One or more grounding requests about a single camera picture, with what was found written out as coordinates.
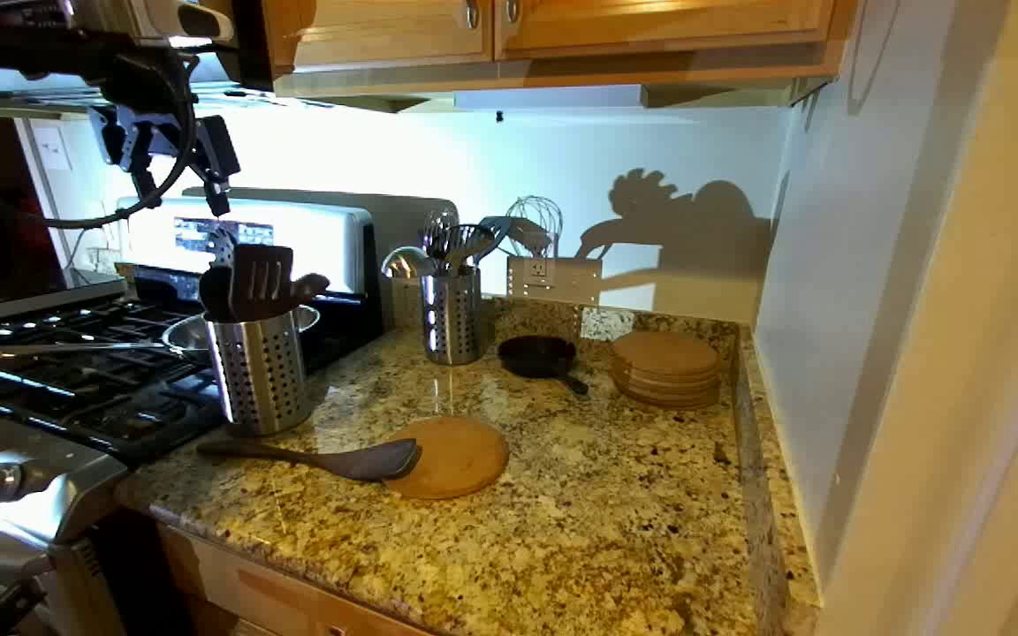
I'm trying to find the white wall outlet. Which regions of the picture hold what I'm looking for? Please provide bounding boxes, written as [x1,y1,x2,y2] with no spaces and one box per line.
[31,119,70,176]

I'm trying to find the small perforated steel utensil holder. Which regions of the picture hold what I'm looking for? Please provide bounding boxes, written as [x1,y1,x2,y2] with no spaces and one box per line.
[418,263,488,368]

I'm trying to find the gas stove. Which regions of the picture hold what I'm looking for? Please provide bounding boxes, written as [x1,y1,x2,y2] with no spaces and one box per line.
[0,184,461,636]

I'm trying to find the black cooking spoon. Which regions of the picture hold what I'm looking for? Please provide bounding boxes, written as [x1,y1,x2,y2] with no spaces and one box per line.
[195,263,237,325]
[290,270,335,310]

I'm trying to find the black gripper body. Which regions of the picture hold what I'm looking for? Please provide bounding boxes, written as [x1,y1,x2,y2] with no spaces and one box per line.
[96,78,245,184]

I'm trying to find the steel ladle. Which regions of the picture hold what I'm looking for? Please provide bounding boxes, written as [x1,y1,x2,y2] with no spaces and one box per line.
[376,245,431,290]

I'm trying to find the wooden upper cabinet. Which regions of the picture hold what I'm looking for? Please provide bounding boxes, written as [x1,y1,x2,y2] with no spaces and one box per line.
[256,0,861,112]

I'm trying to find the wooden cabinet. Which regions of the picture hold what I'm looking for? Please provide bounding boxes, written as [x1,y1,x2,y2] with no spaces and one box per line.
[150,522,431,636]
[256,0,861,112]

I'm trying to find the large perforated steel utensil rack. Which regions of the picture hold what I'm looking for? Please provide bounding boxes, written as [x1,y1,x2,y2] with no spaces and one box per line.
[202,305,313,439]

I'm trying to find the grey slotted spatula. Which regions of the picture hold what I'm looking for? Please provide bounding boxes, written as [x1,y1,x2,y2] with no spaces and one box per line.
[474,212,554,263]

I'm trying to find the small black cast iron skillet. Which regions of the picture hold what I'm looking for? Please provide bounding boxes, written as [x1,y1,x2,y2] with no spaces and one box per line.
[495,334,593,400]

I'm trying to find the round cork trivet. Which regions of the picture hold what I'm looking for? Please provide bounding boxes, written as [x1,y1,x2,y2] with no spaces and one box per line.
[381,414,512,508]

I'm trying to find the wooden lower cabinet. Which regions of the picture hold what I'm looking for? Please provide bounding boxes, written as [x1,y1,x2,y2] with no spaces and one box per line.
[150,522,431,636]

